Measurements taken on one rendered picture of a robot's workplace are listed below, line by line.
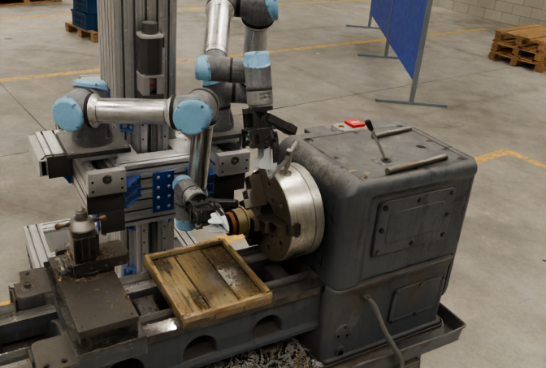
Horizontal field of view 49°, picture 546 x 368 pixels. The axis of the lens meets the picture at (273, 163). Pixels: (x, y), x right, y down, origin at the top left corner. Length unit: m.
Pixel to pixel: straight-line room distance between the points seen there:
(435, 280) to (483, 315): 1.28
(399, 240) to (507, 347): 1.49
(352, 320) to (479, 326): 1.46
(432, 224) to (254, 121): 0.81
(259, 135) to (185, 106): 0.34
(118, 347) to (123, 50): 1.16
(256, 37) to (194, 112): 0.41
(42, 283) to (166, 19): 1.08
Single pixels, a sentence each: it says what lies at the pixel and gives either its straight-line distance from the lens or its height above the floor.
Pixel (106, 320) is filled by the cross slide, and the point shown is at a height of 0.97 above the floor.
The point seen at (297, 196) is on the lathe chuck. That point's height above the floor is 1.19.
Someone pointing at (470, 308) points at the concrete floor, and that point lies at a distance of 3.66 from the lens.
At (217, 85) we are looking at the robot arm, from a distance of 2.35.
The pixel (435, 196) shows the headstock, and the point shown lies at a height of 1.15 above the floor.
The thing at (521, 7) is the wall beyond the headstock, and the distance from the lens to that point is 12.93.
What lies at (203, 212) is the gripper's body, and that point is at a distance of 1.93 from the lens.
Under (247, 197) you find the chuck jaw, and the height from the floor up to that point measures 1.14.
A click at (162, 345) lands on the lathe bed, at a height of 0.80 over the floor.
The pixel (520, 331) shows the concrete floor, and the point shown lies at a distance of 3.62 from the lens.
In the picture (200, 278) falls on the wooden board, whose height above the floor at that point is 0.88.
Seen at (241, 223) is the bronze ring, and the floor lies 1.09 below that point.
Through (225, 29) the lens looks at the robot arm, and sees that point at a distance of 1.93.
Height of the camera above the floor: 2.06
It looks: 25 degrees down
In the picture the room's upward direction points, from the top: 5 degrees clockwise
